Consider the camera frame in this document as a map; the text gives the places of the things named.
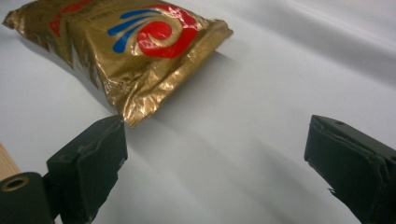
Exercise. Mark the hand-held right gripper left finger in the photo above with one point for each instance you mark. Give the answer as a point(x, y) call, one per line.
point(90, 165)

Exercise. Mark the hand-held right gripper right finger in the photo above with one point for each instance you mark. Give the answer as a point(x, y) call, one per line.
point(351, 161)

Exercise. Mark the gold foil snack packet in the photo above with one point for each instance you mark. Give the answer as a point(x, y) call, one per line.
point(130, 53)

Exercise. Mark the wooden table edge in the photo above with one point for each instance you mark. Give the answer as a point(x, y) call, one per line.
point(7, 165)

